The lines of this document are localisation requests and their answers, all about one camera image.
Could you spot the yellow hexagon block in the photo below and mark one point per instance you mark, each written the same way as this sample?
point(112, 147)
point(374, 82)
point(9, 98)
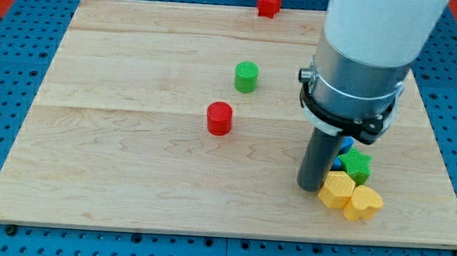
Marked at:
point(336, 190)

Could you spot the yellow heart block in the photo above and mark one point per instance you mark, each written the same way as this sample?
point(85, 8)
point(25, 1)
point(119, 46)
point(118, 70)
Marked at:
point(364, 203)

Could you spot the green cylinder block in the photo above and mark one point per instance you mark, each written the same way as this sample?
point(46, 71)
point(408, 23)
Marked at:
point(246, 76)

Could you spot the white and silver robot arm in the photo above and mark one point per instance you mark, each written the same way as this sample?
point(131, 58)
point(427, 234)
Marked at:
point(355, 78)

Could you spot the green star block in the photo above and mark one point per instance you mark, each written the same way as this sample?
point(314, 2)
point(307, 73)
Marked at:
point(357, 165)

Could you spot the blue block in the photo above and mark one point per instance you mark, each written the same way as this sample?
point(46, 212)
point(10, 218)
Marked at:
point(344, 149)

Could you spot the red cylinder block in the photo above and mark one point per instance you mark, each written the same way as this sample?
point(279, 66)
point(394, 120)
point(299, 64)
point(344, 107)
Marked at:
point(219, 118)

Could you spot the wooden board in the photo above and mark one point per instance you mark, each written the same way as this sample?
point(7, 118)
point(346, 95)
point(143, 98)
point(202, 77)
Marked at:
point(116, 137)

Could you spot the red star block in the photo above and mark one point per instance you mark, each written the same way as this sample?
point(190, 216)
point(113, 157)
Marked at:
point(268, 8)

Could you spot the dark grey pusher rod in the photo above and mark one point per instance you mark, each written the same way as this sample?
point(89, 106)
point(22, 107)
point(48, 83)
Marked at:
point(318, 159)

